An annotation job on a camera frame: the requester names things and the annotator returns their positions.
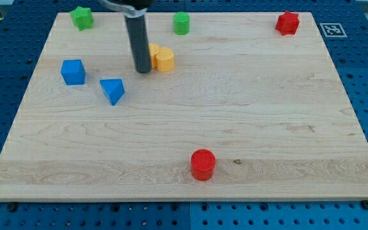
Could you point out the red cylinder block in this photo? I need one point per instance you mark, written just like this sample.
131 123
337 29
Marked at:
203 164

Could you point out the light wooden board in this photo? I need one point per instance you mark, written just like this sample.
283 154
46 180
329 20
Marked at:
271 108

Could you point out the yellow block behind rod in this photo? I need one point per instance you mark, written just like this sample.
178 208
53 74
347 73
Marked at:
154 49

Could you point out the blue triangular prism block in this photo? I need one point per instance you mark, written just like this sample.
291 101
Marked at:
113 89

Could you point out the green cylinder block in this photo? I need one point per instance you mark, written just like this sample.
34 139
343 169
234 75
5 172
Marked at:
181 23

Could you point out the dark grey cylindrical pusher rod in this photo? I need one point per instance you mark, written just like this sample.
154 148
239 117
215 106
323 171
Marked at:
138 37

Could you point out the blue cube block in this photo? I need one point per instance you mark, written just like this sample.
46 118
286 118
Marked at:
73 72

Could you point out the red star block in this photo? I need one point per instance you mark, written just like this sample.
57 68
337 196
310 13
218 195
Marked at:
287 23

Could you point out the green star block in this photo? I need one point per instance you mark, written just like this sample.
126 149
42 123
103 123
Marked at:
82 18

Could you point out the white fiducial marker tag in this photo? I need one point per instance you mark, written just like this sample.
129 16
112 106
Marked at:
333 30

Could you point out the black screw front left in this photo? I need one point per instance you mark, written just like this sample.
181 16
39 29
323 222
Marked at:
12 207

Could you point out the black screw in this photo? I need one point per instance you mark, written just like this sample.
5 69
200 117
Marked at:
12 207
364 204

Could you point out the black screw front right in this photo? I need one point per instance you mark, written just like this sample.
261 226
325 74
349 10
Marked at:
364 204

